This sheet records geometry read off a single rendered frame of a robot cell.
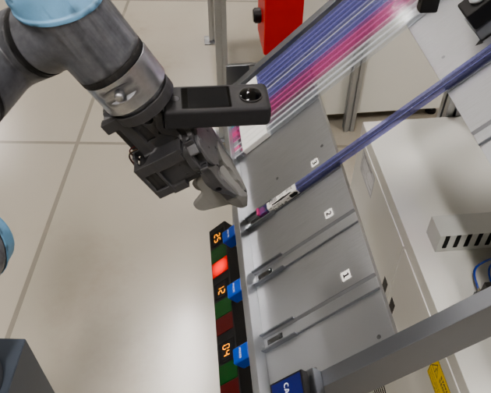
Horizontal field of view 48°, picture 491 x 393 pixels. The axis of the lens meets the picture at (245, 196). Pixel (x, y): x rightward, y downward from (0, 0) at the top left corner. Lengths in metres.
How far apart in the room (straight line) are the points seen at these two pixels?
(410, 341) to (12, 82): 0.48
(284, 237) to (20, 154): 1.60
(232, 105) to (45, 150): 1.74
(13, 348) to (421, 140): 0.92
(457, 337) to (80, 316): 1.27
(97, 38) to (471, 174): 0.89
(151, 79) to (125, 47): 0.04
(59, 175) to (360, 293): 1.60
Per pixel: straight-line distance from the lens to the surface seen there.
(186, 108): 0.59
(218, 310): 0.91
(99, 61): 0.54
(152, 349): 1.64
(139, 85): 0.56
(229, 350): 0.86
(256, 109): 0.59
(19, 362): 1.05
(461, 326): 0.64
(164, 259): 1.81
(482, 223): 1.09
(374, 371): 0.68
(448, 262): 1.07
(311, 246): 0.80
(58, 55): 0.55
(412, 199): 1.15
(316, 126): 0.93
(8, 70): 0.58
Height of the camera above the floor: 1.41
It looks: 46 degrees down
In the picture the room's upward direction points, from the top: straight up
